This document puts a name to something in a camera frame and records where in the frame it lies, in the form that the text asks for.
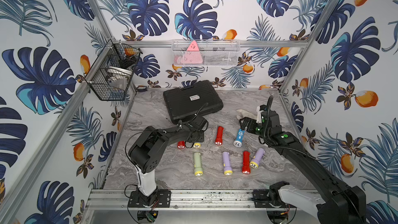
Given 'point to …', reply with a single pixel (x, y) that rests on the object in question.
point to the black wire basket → (111, 77)
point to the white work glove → (245, 113)
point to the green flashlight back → (197, 145)
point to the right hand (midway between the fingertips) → (247, 121)
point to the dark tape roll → (142, 88)
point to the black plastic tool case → (184, 102)
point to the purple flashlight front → (227, 169)
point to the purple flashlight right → (259, 154)
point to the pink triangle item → (193, 55)
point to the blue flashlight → (239, 137)
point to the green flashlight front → (198, 170)
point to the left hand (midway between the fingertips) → (200, 136)
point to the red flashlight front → (246, 168)
